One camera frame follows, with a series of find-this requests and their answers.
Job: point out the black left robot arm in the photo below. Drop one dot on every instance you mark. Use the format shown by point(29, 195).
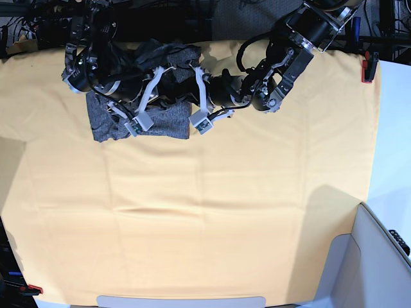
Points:
point(270, 62)

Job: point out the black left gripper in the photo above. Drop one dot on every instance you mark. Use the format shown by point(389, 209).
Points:
point(225, 90)

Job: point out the yellow table cloth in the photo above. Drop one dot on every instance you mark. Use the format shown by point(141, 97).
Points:
point(247, 209)

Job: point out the red black clamp right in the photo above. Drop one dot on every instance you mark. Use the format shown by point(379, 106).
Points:
point(369, 66)

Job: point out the red black clamp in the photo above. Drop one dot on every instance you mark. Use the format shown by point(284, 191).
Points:
point(369, 66)
point(30, 290)

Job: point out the black remote control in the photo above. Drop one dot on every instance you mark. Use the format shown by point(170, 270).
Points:
point(400, 241)

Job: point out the grey long-sleeve shirt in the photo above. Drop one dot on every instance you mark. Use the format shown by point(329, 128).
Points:
point(169, 121)

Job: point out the red black clamp left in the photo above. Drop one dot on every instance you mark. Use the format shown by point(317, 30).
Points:
point(30, 290)

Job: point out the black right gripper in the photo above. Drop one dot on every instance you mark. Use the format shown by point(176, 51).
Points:
point(127, 91)

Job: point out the white plastic bin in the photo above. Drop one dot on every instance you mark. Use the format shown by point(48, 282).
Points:
point(365, 268)

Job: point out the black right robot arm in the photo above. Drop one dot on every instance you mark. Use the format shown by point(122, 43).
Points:
point(93, 60)

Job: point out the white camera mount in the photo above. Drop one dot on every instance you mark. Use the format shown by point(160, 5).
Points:
point(202, 119)
point(137, 119)

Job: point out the grey tray edge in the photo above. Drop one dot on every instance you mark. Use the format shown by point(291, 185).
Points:
point(121, 302)

